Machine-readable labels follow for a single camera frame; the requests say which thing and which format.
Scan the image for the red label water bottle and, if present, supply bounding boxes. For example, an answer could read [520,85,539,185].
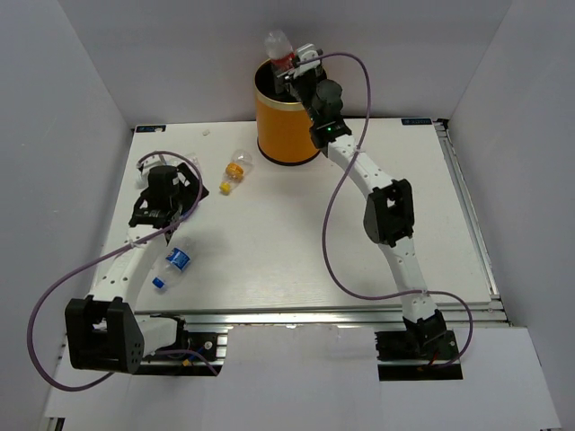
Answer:
[264,30,296,75]

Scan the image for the blue cap pepsi bottle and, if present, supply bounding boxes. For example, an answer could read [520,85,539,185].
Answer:
[152,237,193,292]

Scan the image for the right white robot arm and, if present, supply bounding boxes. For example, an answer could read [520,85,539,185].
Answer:
[271,61,447,358]

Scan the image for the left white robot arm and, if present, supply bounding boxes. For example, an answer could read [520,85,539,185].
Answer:
[65,163,208,374]

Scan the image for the orange cylindrical bin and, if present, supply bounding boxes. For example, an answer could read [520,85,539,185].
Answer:
[253,60,320,166]

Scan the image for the blue corner sticker left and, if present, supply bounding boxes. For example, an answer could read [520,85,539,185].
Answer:
[135,125,166,133]

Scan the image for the blue corner sticker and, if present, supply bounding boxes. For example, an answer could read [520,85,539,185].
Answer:
[401,118,433,126]
[135,125,166,133]

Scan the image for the yellow cap small bottle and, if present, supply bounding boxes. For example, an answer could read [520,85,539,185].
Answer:
[219,150,253,196]

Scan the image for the blue corner sticker right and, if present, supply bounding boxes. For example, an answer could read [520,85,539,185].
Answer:
[401,118,433,126]

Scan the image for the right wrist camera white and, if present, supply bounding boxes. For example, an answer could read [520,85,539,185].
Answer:
[295,43,323,68]

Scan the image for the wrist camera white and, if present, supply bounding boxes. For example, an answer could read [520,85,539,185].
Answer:
[135,156,160,189]
[295,43,323,68]

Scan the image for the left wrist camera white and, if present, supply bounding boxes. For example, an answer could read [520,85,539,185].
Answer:
[135,156,160,189]

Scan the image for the aluminium table frame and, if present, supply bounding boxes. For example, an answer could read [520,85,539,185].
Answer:
[62,119,513,374]

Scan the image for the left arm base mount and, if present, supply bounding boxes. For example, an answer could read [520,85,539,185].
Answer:
[136,316,226,377]

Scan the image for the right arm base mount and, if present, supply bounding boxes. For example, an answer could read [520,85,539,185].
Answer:
[375,330,464,382]

